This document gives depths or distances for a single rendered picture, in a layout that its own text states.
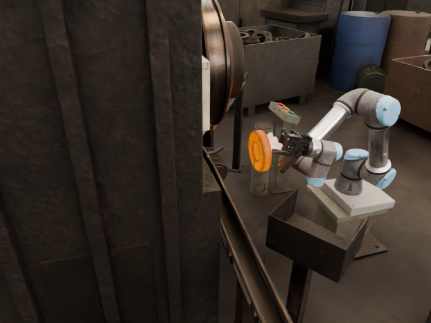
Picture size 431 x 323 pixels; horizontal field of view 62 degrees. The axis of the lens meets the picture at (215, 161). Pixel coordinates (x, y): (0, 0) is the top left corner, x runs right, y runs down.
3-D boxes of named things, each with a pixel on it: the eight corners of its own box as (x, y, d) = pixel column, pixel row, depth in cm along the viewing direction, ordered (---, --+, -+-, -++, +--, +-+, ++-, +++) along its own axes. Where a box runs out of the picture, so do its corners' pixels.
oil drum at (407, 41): (385, 92, 450) (404, 16, 406) (356, 79, 500) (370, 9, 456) (423, 88, 465) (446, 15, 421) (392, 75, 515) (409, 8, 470)
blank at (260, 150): (265, 145, 125) (274, 144, 126) (249, 123, 137) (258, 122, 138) (261, 180, 134) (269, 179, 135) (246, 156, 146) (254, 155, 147)
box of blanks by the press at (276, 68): (240, 119, 371) (244, 41, 333) (200, 95, 432) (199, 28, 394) (313, 102, 418) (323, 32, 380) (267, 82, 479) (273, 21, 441)
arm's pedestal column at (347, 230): (345, 211, 239) (353, 177, 226) (387, 252, 206) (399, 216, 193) (290, 222, 228) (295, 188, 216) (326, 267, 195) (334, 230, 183)
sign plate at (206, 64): (202, 131, 95) (201, 62, 86) (181, 98, 116) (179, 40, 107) (210, 130, 95) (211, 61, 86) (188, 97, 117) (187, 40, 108)
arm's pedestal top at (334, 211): (351, 182, 222) (353, 176, 220) (387, 213, 195) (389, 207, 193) (305, 190, 213) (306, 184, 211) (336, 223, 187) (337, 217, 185)
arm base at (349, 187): (348, 178, 209) (352, 163, 204) (368, 192, 197) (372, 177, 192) (328, 183, 203) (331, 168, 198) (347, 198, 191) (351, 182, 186)
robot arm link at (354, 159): (349, 165, 202) (355, 143, 196) (370, 175, 193) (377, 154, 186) (335, 170, 196) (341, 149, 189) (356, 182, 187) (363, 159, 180)
